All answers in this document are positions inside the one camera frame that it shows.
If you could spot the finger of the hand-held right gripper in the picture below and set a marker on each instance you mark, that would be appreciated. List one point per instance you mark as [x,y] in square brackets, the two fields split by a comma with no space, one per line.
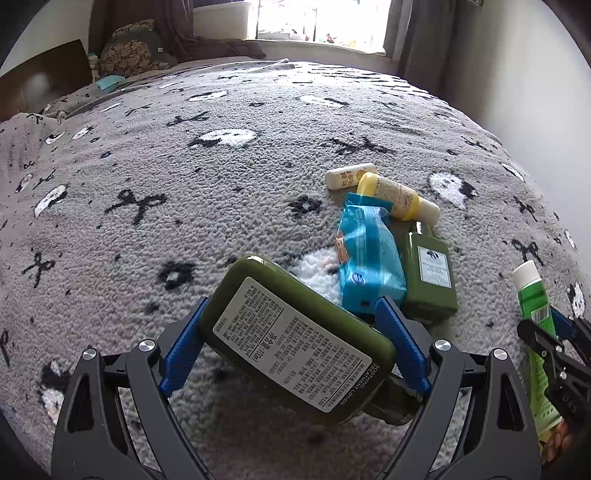
[540,344]
[561,323]

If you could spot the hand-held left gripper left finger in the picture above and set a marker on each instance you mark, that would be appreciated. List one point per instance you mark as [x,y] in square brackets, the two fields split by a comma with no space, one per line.
[182,350]

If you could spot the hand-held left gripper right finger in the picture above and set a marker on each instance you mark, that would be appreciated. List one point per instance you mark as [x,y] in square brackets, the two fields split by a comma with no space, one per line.
[401,346]

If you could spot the green tube white cap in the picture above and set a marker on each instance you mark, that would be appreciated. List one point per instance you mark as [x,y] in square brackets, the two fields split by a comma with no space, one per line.
[531,295]

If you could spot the large dark green bottle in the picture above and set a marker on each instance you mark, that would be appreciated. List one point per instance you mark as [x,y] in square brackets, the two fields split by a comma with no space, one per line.
[295,341]

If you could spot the small green bottle white label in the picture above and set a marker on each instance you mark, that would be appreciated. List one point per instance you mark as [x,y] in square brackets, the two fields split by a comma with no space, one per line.
[429,277]

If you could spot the blue wipes packet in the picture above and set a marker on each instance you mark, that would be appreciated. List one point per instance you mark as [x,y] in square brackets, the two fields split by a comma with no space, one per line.
[369,258]

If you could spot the yellow bottle white cap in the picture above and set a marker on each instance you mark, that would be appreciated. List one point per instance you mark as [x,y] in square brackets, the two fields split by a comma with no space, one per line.
[397,198]

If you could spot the grey printed blanket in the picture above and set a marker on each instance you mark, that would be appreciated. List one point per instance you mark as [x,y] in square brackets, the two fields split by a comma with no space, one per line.
[184,184]

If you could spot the small white tube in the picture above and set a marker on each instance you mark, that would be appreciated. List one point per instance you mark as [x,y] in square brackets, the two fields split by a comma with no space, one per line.
[346,177]

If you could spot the teal small item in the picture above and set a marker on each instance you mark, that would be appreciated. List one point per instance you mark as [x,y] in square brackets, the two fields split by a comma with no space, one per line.
[111,83]

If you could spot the small standing figurine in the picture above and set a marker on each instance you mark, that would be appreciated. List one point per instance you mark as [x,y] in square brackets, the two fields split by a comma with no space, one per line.
[93,64]

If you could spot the dark brown curtain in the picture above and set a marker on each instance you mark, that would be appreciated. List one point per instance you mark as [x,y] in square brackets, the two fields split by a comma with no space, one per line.
[420,46]
[180,21]

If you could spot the brown patterned pillow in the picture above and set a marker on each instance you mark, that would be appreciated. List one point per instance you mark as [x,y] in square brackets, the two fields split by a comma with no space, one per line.
[129,53]

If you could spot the dark cloth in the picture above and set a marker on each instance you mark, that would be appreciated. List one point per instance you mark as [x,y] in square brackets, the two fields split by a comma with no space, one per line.
[221,48]

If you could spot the brown wooden headboard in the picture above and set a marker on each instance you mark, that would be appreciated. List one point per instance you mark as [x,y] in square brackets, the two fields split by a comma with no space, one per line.
[41,78]

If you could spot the row of small figurines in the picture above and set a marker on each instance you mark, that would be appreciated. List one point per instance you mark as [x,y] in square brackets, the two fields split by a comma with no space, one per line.
[323,38]

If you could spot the window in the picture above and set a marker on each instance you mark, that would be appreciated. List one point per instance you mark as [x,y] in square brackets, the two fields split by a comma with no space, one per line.
[323,16]

